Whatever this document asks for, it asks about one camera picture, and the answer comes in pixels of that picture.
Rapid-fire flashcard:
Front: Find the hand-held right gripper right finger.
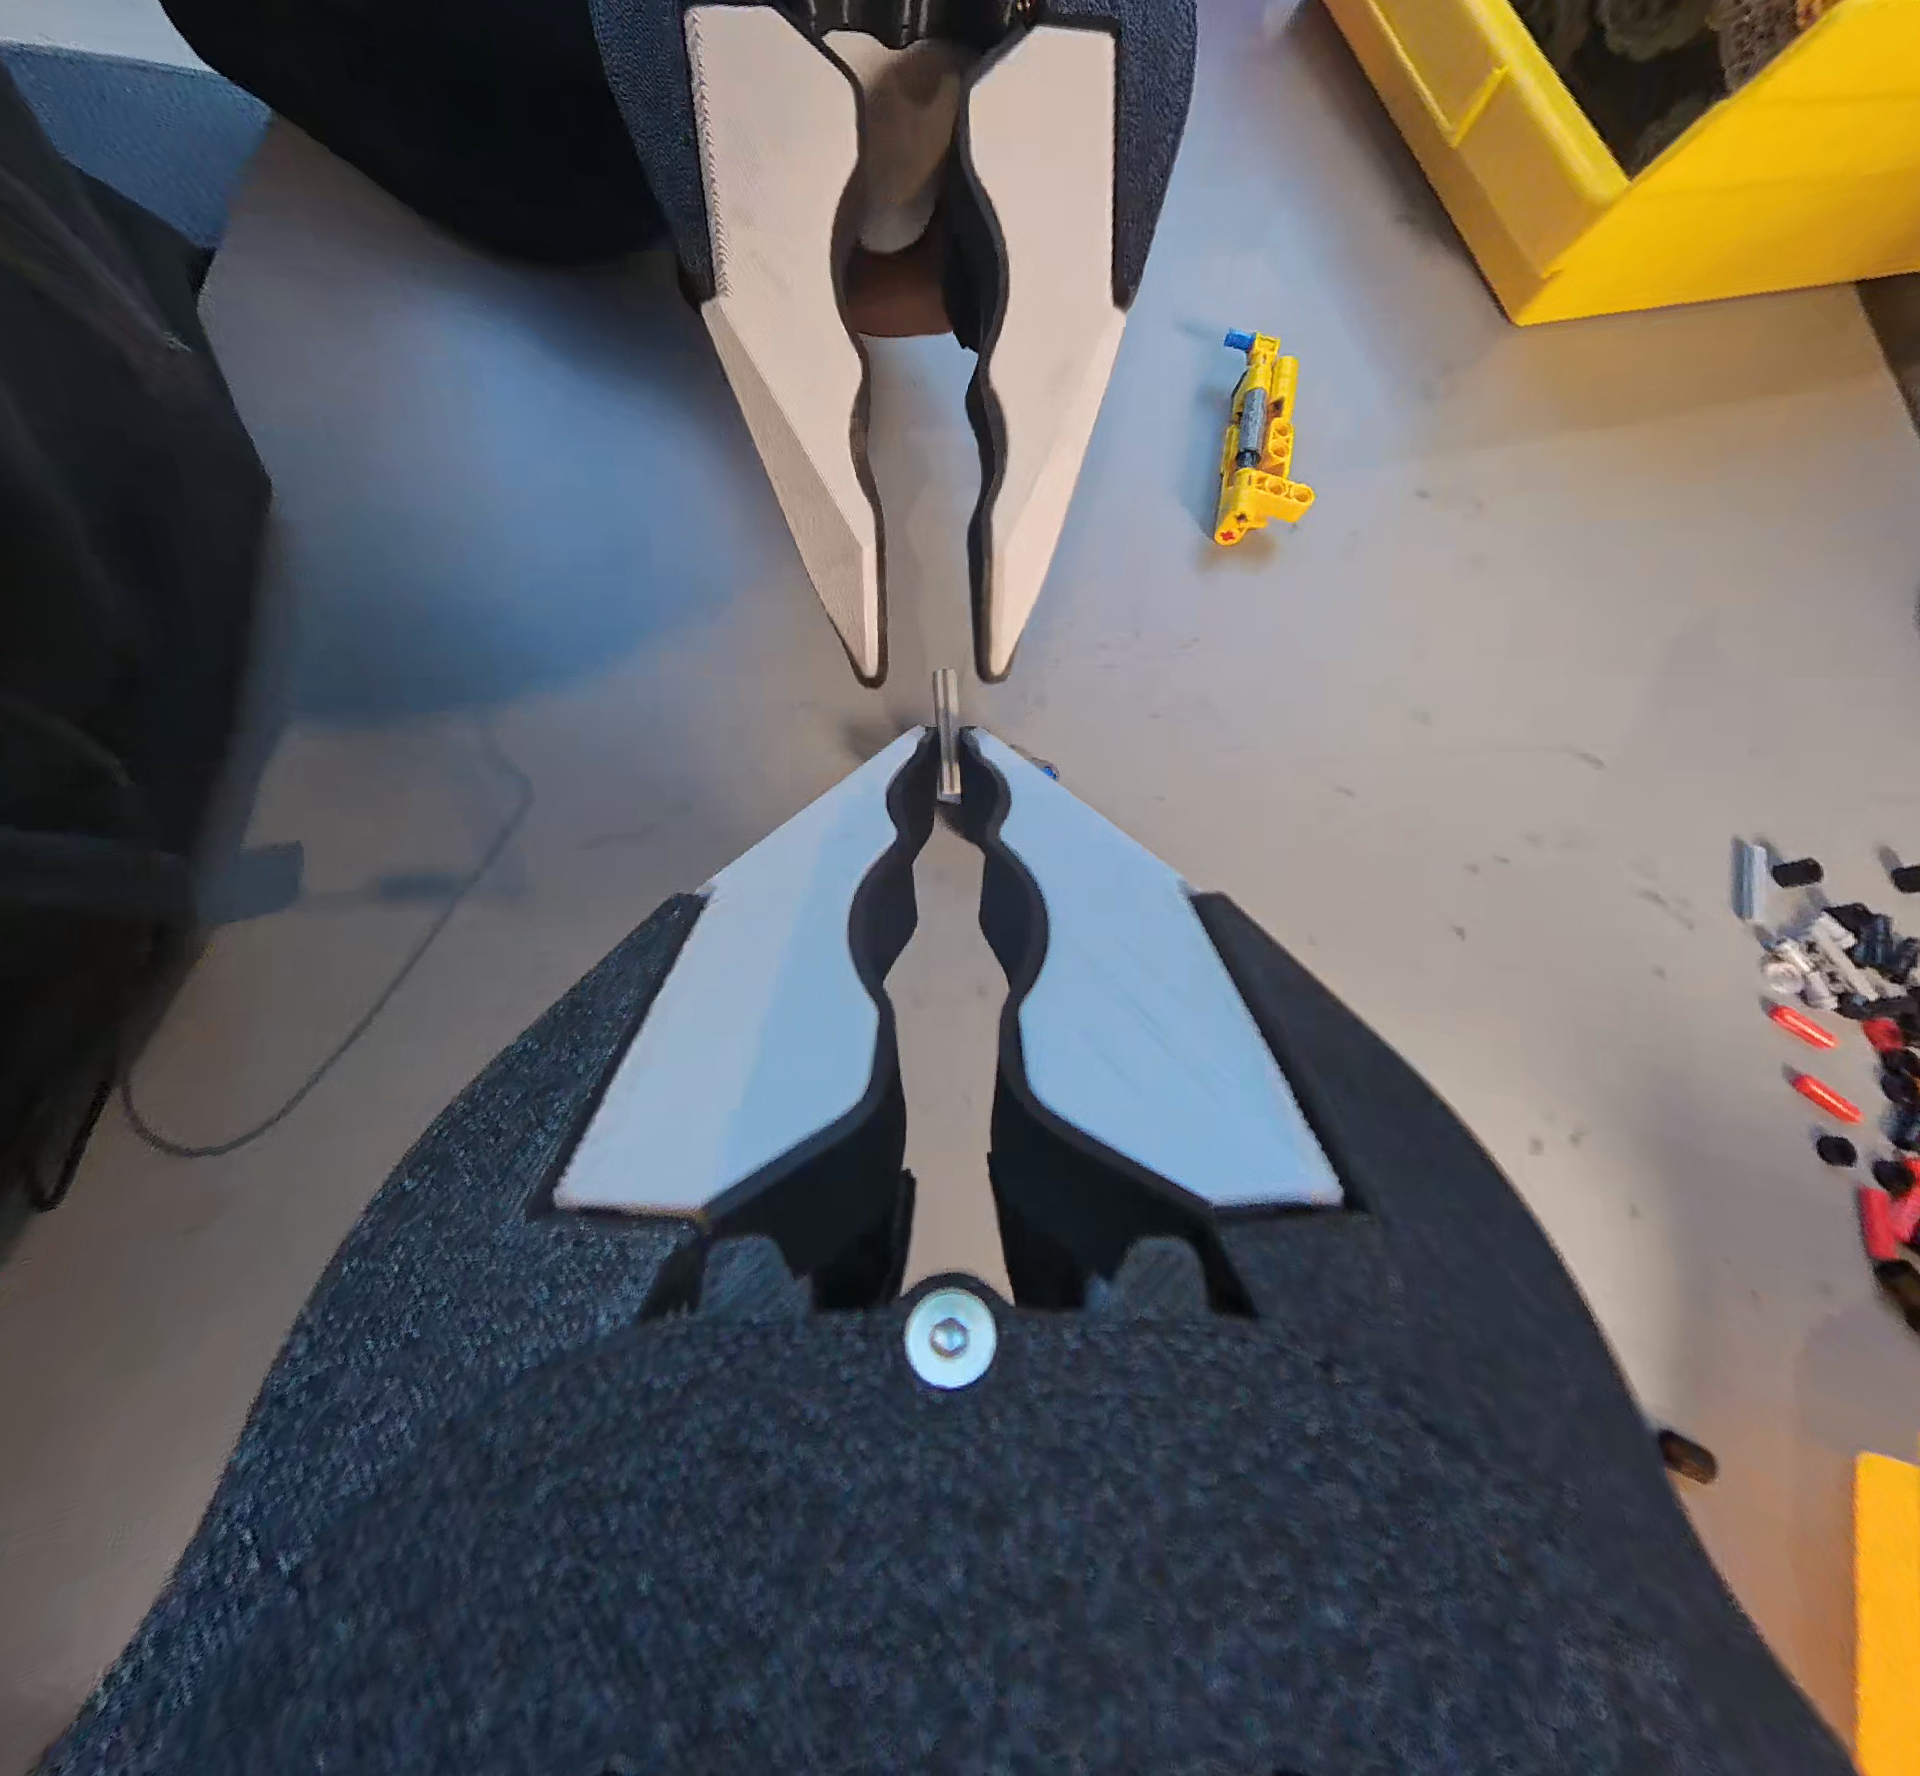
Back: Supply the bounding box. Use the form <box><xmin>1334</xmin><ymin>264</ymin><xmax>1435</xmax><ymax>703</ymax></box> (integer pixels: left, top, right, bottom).
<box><xmin>959</xmin><ymin>731</ymin><xmax>1346</xmax><ymax>1219</ymax></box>

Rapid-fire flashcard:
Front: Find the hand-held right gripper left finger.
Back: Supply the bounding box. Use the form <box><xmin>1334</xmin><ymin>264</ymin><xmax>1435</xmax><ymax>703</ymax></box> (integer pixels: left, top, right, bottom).
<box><xmin>551</xmin><ymin>731</ymin><xmax>939</xmax><ymax>1224</ymax></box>

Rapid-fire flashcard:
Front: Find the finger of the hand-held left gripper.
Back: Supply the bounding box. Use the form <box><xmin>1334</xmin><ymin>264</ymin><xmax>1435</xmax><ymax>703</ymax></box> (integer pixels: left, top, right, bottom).
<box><xmin>684</xmin><ymin>3</ymin><xmax>891</xmax><ymax>690</ymax></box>
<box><xmin>959</xmin><ymin>20</ymin><xmax>1131</xmax><ymax>685</ymax></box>

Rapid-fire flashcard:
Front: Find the yellow beam assembly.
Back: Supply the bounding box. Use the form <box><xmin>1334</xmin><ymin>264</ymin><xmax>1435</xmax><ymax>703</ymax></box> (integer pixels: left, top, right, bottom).
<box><xmin>1211</xmin><ymin>328</ymin><xmax>1317</xmax><ymax>549</ymax></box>

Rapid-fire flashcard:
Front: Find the pile of red black parts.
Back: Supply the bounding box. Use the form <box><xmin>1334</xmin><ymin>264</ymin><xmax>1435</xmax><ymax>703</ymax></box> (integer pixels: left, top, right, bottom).
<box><xmin>1731</xmin><ymin>839</ymin><xmax>1920</xmax><ymax>1334</ymax></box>

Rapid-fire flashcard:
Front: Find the yellow parts bin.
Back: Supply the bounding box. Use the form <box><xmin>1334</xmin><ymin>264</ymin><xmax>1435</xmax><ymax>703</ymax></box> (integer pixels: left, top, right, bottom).
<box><xmin>1853</xmin><ymin>1454</ymin><xmax>1920</xmax><ymax>1776</ymax></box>
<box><xmin>1302</xmin><ymin>0</ymin><xmax>1920</xmax><ymax>328</ymax></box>

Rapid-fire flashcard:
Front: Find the person's left forearm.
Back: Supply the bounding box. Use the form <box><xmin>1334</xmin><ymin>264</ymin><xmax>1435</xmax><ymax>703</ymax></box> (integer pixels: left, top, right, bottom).
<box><xmin>0</xmin><ymin>0</ymin><xmax>661</xmax><ymax>264</ymax></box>

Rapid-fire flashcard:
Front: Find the grey office chair seat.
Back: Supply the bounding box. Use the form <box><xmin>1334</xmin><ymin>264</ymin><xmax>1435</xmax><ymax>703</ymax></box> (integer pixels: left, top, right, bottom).
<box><xmin>0</xmin><ymin>44</ymin><xmax>272</xmax><ymax>248</ymax></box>

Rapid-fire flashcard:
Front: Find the person's torso black hoodie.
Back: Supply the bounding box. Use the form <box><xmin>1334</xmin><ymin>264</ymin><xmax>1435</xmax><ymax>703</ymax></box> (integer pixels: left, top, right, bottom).
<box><xmin>0</xmin><ymin>66</ymin><xmax>278</xmax><ymax>1252</ymax></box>

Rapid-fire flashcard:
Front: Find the thin grey cable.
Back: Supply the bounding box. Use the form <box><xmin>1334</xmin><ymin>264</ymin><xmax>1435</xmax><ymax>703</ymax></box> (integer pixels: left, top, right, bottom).
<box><xmin>120</xmin><ymin>726</ymin><xmax>534</xmax><ymax>1154</ymax></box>

